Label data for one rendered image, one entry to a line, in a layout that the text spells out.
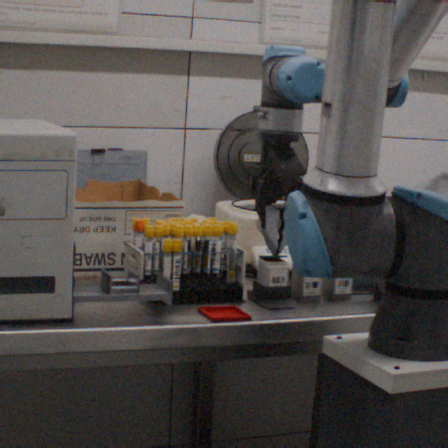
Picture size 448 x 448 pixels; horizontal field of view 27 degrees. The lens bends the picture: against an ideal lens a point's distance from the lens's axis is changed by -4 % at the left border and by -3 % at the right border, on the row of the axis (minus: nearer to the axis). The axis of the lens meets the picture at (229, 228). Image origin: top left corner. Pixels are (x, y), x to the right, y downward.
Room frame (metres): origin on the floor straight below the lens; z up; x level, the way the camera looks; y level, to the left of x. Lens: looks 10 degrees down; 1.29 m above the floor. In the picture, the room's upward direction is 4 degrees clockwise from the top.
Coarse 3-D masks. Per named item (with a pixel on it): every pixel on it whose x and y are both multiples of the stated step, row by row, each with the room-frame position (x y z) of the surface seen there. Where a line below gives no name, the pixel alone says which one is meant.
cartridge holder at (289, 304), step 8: (256, 280) 1.65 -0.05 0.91; (256, 288) 1.64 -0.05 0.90; (264, 288) 1.61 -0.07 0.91; (272, 288) 1.61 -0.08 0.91; (280, 288) 1.61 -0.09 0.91; (288, 288) 1.62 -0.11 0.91; (248, 296) 1.66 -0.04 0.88; (256, 296) 1.63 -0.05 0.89; (264, 296) 1.61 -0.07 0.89; (272, 296) 1.61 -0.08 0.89; (280, 296) 1.62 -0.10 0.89; (288, 296) 1.62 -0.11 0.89; (264, 304) 1.60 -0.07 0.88; (272, 304) 1.59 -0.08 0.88; (280, 304) 1.60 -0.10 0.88; (288, 304) 1.60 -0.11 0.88
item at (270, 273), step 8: (264, 264) 1.63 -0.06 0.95; (272, 264) 1.62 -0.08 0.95; (280, 264) 1.63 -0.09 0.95; (264, 272) 1.62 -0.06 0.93; (272, 272) 1.61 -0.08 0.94; (280, 272) 1.62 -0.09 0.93; (288, 272) 1.63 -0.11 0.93; (264, 280) 1.62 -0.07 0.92; (272, 280) 1.61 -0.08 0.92; (280, 280) 1.62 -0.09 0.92
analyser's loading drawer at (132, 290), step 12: (108, 276) 1.47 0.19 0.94; (132, 276) 1.51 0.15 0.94; (156, 276) 1.56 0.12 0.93; (84, 288) 1.49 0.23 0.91; (96, 288) 1.49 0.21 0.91; (108, 288) 1.47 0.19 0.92; (120, 288) 1.47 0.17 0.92; (132, 288) 1.48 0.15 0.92; (144, 288) 1.52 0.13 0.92; (156, 288) 1.52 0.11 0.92; (168, 288) 1.50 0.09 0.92; (84, 300) 1.44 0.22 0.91; (96, 300) 1.45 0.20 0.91; (108, 300) 1.46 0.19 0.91; (120, 300) 1.47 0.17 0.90; (132, 300) 1.48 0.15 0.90; (144, 300) 1.48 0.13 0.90; (156, 300) 1.49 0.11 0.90; (168, 300) 1.50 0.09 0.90
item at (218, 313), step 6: (216, 306) 1.56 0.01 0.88; (222, 306) 1.56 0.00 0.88; (228, 306) 1.56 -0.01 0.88; (234, 306) 1.57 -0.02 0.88; (198, 312) 1.54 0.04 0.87; (204, 312) 1.52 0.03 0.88; (210, 312) 1.54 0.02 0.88; (216, 312) 1.54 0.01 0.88; (222, 312) 1.54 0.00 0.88; (228, 312) 1.55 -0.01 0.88; (234, 312) 1.55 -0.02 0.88; (240, 312) 1.54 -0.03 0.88; (210, 318) 1.49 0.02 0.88; (216, 318) 1.49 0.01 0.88; (222, 318) 1.49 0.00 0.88; (228, 318) 1.49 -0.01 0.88; (234, 318) 1.50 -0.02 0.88; (240, 318) 1.50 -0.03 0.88; (246, 318) 1.51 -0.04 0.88
